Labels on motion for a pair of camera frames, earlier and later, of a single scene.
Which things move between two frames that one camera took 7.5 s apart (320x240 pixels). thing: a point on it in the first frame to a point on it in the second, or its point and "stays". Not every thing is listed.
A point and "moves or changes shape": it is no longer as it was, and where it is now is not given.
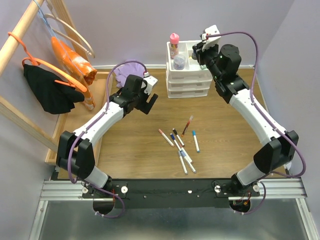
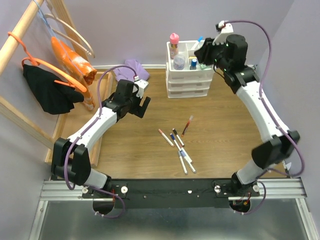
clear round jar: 179,62 stays
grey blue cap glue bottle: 194,55 moves or changes shape
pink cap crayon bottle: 174,44 stays
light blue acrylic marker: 194,133 moves or changes shape
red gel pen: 187,126 stays
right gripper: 200,51 stays
